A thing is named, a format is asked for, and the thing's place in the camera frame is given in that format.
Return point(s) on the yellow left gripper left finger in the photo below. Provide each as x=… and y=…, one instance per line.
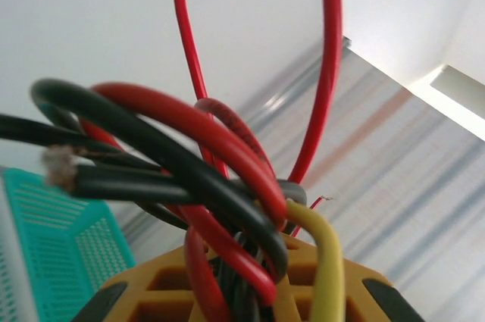
x=132, y=285

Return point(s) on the teal perforated plastic basket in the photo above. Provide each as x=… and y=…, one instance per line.
x=57, y=231

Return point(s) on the striped curtain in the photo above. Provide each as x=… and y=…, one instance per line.
x=398, y=204

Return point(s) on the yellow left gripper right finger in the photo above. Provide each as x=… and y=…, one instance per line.
x=356, y=291

